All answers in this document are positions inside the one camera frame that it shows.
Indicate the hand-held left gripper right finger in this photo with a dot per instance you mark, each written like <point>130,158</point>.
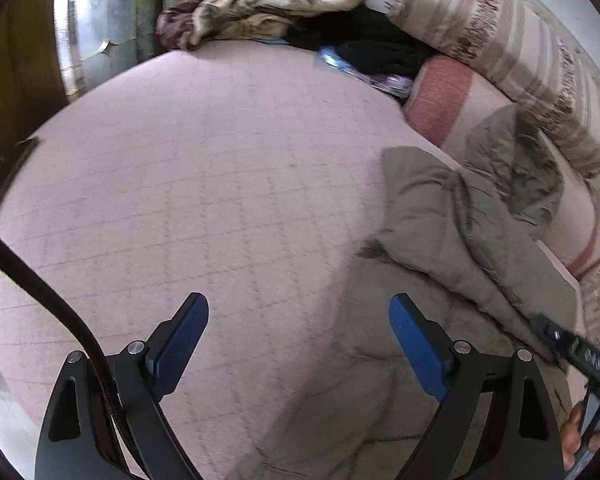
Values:
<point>417,345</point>

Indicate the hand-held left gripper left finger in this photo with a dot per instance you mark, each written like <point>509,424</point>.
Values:
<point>180,345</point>

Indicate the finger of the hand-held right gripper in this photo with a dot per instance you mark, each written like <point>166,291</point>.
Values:
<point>562,337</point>

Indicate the olive grey padded jacket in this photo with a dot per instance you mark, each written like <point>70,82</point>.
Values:
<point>430,220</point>

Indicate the black clothes pile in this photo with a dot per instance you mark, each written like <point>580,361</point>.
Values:
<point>375,45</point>

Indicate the person's right hand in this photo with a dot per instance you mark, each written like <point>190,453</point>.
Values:
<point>572,435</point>

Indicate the pink quilted bed mattress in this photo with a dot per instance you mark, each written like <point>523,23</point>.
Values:
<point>205,185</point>

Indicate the pink backrest cushion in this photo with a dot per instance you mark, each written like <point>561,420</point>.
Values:
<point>445,100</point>

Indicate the blue plastic bag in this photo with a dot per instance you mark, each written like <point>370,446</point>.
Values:
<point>380,82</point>

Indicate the wooden cabinet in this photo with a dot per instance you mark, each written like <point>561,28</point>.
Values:
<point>15,75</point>

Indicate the large striped floral pillow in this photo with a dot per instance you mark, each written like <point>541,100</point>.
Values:
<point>505,25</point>

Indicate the patterned glass door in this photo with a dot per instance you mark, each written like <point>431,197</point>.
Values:
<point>105,15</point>

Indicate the brown and beige blanket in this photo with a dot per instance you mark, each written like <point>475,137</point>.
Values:
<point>260,10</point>

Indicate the black bed frame bar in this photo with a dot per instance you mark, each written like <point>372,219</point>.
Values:
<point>12,175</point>

